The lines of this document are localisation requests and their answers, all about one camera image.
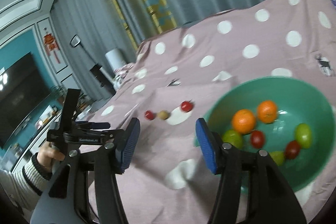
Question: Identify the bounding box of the large red tomato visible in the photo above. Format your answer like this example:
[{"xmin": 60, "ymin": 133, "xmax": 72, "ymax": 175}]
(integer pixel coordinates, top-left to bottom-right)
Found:
[{"xmin": 285, "ymin": 140, "xmax": 301, "ymax": 160}]

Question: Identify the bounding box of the green oval fruit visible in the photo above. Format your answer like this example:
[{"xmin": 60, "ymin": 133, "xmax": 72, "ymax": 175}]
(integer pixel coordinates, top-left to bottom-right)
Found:
[{"xmin": 294, "ymin": 123, "xmax": 313, "ymax": 149}]

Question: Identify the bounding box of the large orange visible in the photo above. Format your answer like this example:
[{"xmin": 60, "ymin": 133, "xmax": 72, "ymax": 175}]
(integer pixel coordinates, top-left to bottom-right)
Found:
[{"xmin": 231, "ymin": 109, "xmax": 256, "ymax": 135}]

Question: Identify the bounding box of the striped left sleeve forearm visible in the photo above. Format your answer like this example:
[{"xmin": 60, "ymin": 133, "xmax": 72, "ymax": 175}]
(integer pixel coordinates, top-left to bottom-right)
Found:
[{"xmin": 1, "ymin": 151, "xmax": 52, "ymax": 211}]

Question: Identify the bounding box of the person's left hand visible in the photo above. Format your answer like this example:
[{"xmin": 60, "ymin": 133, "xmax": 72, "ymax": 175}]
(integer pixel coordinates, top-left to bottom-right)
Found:
[{"xmin": 37, "ymin": 141, "xmax": 65, "ymax": 173}]

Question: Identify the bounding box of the white tv cabinet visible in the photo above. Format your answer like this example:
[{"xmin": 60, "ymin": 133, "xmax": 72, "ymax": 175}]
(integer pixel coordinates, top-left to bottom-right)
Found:
[{"xmin": 2, "ymin": 105, "xmax": 62, "ymax": 172}]

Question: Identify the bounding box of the potted plant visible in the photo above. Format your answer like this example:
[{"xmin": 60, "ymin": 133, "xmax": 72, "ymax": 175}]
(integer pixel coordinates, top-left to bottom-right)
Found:
[{"xmin": 50, "ymin": 85, "xmax": 67, "ymax": 105}]

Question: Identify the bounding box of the small red tomato left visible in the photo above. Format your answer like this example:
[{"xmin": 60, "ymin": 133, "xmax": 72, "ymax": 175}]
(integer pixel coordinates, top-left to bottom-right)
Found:
[{"xmin": 145, "ymin": 110, "xmax": 155, "ymax": 121}]

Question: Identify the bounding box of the small red tomato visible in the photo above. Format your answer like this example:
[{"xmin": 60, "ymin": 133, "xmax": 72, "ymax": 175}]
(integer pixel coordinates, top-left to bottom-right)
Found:
[
  {"xmin": 180, "ymin": 101, "xmax": 194, "ymax": 113},
  {"xmin": 145, "ymin": 110, "xmax": 155, "ymax": 121}
]

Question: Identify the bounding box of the black stand with mirror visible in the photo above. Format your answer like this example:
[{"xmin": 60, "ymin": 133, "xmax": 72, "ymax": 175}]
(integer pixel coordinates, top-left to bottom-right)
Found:
[{"xmin": 69, "ymin": 34, "xmax": 116, "ymax": 90}]

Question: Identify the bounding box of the small beige round fruit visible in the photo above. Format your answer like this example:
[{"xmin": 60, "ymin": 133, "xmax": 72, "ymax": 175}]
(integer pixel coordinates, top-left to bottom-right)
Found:
[{"xmin": 157, "ymin": 110, "xmax": 170, "ymax": 120}]

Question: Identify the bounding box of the pile of clothes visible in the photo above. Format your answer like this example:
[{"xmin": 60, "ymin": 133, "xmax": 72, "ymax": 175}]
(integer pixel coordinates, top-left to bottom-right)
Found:
[{"xmin": 113, "ymin": 63, "xmax": 135, "ymax": 90}]

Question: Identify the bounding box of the black television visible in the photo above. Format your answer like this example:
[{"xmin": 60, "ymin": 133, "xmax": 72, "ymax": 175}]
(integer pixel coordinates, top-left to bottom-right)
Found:
[{"xmin": 1, "ymin": 53, "xmax": 50, "ymax": 148}]

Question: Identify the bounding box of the white cylinder lamp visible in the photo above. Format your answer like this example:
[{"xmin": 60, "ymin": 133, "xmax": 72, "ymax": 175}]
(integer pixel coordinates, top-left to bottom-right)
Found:
[{"xmin": 105, "ymin": 48, "xmax": 126, "ymax": 71}]

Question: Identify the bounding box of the green plastic bowl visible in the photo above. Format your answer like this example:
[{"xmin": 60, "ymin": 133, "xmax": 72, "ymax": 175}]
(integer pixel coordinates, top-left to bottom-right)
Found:
[{"xmin": 204, "ymin": 77, "xmax": 335, "ymax": 192}]

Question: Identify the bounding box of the small red tomato right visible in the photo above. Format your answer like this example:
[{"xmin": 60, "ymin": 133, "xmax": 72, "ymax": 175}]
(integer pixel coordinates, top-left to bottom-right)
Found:
[{"xmin": 180, "ymin": 101, "xmax": 194, "ymax": 113}]

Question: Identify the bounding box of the red chinese knot ornament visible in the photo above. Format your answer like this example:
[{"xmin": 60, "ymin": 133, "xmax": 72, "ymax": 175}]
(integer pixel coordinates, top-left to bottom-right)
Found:
[{"xmin": 43, "ymin": 27, "xmax": 61, "ymax": 64}]

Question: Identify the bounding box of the pink polka dot cloth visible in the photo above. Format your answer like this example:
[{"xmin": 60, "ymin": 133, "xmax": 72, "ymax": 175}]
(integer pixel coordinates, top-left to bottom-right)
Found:
[{"xmin": 92, "ymin": 0, "xmax": 335, "ymax": 223}]

